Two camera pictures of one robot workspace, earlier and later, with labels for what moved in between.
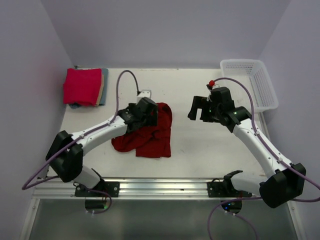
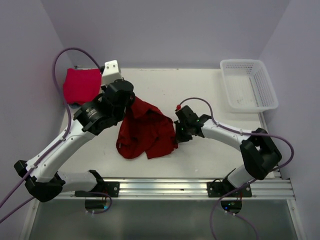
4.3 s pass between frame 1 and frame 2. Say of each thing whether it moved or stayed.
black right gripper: moved
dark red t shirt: moved
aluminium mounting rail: stayed
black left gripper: moved
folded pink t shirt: stayed
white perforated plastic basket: stayed
